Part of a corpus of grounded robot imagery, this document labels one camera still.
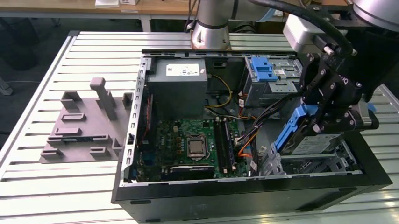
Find grey stand foot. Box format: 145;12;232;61
0;77;13;96

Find thick black wrist cable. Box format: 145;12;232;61
248;0;356;56

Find thin black base cables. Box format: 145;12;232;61
185;0;200;33

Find orange wire bundle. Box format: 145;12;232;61
237;139;253;164

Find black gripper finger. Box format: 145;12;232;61
307;83;359;139
299;52;332;111

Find wooden desk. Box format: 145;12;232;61
0;0;291;35

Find metal optical drive cage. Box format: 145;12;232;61
243;56;305;109

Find black graphics card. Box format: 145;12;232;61
160;164;216;182

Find grey parts rack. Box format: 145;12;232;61
38;78;136;165

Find yellow wire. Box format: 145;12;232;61
205;74;233;109

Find green motherboard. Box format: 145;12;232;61
136;118;252;182

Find metal disk bay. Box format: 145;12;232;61
260;140;364;177

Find white paper box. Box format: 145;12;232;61
94;0;120;9

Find grey power supply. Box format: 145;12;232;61
145;58;209;119

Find blue plastic drive latch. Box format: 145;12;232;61
249;56;280;83

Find hard disk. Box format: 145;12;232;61
273;102;375;156

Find black PC case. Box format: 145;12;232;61
110;49;392;222

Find silver CPU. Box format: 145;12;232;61
188;139;206;157

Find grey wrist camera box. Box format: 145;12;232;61
283;14;332;54

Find black cable bundle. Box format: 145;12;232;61
236;97;291;145

